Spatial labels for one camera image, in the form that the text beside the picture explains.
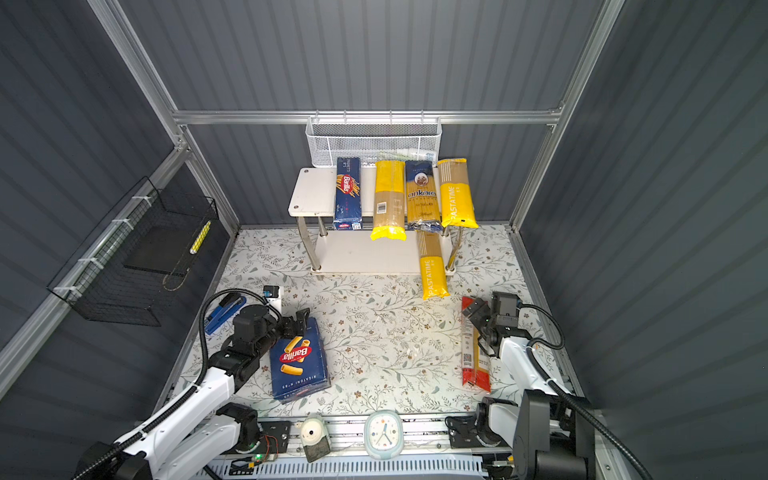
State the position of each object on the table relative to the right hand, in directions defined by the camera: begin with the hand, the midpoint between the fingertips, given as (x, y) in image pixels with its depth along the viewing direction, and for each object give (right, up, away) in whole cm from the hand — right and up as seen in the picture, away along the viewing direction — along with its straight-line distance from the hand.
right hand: (482, 316), depth 89 cm
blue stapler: (-79, +2, +5) cm, 80 cm away
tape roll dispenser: (-45, -23, -21) cm, 55 cm away
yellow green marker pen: (-79, +24, -9) cm, 83 cm away
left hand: (-56, +3, -5) cm, 56 cm away
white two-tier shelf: (-46, +20, +15) cm, 53 cm away
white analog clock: (-29, -25, -17) cm, 42 cm away
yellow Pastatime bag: (-14, +15, +8) cm, 22 cm away
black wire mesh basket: (-92, +16, -16) cm, 95 cm away
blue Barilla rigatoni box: (-52, -11, -10) cm, 54 cm away
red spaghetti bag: (-4, -12, -7) cm, 14 cm away
